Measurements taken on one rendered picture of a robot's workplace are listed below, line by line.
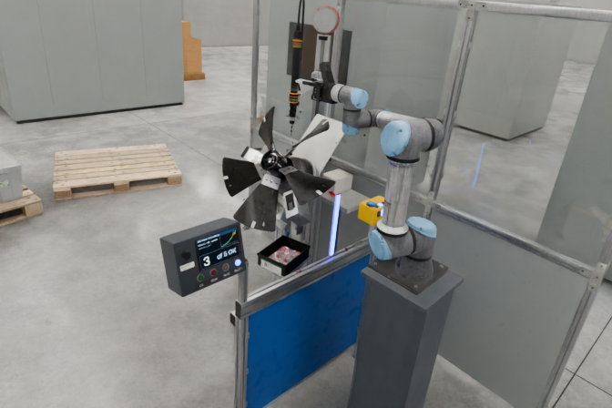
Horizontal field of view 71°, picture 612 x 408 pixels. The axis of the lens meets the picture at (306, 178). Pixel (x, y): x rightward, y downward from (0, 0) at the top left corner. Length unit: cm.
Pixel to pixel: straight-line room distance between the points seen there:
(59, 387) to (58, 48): 526
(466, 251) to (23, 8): 623
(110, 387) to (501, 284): 214
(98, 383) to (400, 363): 165
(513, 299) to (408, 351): 83
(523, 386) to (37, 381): 259
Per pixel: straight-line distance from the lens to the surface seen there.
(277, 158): 219
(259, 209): 219
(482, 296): 260
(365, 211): 219
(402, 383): 201
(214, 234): 152
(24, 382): 296
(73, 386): 284
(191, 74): 1022
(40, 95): 729
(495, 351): 273
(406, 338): 184
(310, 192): 204
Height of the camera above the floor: 203
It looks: 23 degrees down
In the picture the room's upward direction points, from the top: 5 degrees clockwise
